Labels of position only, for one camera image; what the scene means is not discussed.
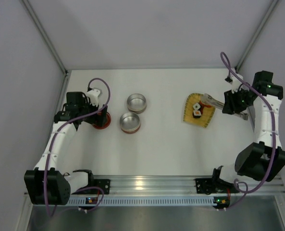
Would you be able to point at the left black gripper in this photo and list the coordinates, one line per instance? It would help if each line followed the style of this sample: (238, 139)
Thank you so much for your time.
(102, 115)

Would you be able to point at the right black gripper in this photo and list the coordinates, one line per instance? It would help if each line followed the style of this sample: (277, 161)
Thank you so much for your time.
(229, 102)

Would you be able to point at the red round lid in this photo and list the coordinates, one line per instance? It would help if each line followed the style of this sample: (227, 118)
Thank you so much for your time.
(102, 122)

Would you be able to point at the metal serving tongs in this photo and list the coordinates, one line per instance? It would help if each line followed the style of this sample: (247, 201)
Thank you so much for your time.
(209, 100)

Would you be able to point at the red food piece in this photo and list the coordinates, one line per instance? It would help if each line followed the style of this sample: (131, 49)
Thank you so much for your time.
(204, 105)

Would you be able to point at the orange topped sushi roll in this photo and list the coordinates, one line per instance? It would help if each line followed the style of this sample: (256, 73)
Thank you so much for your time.
(196, 114)

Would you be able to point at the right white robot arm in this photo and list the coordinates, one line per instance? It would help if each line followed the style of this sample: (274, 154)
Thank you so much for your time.
(264, 158)

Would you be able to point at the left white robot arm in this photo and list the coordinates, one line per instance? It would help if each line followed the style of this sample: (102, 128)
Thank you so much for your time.
(49, 183)

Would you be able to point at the near metal round tin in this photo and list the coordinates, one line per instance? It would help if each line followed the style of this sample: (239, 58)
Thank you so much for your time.
(130, 122)

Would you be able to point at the metal round tin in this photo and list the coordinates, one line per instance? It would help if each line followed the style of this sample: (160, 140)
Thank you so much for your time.
(136, 103)
(130, 122)

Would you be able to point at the far metal round tin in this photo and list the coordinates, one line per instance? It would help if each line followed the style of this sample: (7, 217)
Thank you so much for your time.
(136, 103)

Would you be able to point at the bamboo woven tray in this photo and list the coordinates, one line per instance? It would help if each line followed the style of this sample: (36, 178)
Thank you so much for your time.
(207, 113)

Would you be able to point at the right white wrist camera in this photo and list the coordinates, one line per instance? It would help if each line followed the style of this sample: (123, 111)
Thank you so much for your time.
(233, 81)

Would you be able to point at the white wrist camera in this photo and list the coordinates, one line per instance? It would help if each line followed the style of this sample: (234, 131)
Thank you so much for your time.
(94, 95)
(233, 81)

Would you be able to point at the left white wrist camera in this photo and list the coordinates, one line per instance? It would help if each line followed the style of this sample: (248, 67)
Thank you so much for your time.
(94, 95)

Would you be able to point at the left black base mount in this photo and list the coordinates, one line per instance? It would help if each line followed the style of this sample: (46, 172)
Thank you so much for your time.
(104, 184)

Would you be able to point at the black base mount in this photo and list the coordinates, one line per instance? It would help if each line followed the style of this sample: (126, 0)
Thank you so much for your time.
(209, 185)
(104, 184)

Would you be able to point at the aluminium mounting rail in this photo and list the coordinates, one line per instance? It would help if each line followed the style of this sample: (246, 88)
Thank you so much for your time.
(172, 186)

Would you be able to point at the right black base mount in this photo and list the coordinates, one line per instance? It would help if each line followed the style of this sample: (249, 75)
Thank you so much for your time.
(209, 185)

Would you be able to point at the slotted cable duct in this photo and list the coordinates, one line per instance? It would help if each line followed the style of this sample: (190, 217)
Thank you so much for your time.
(88, 201)

